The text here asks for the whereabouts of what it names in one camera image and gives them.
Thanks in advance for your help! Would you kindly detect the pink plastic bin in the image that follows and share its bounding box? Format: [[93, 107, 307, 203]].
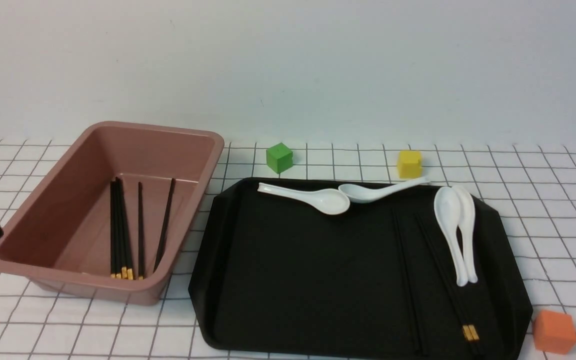
[[0, 121, 225, 306]]

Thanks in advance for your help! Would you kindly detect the black chopstick in bin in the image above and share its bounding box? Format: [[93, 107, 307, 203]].
[[115, 177, 134, 281], [153, 178, 176, 272], [113, 178, 123, 280], [137, 181, 146, 280], [110, 181, 118, 279]]

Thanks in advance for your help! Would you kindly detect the black plastic tray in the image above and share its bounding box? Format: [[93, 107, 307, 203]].
[[189, 177, 533, 360]]

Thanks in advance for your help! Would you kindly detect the green cube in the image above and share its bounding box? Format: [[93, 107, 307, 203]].
[[266, 142, 294, 174]]

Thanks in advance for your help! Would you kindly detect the white ceramic spoon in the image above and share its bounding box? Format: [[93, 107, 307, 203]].
[[338, 177, 430, 204], [257, 182, 351, 215], [451, 186, 478, 284], [433, 186, 468, 287]]

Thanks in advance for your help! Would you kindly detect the yellow cube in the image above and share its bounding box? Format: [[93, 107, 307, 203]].
[[397, 150, 423, 179]]

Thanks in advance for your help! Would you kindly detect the black chopstick on tray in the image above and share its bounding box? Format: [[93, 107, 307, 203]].
[[391, 209, 425, 357], [414, 214, 475, 342], [420, 214, 481, 342]]

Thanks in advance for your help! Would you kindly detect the orange cube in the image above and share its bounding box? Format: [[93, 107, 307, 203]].
[[533, 309, 576, 354]]

